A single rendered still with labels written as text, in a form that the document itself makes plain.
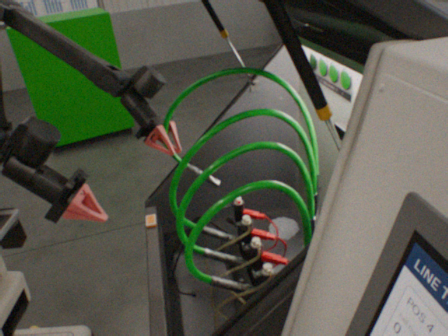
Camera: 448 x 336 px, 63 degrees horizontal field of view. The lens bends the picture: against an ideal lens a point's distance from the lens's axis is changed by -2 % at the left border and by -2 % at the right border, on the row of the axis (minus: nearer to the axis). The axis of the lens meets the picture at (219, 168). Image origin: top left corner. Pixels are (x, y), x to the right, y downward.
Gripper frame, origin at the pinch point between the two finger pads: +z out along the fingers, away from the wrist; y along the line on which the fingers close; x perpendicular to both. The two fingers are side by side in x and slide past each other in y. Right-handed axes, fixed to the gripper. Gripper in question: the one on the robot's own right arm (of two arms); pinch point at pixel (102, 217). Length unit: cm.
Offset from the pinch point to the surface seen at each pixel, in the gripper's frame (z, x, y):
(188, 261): 15.5, -8.8, 9.5
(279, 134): 35, 54, 19
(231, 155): 11.3, 1.7, 26.0
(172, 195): 9.3, 6.5, 8.9
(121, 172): 16, 235, -154
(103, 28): -76, 319, -82
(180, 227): 12.7, -1.1, 8.9
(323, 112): 12.2, -11.6, 44.1
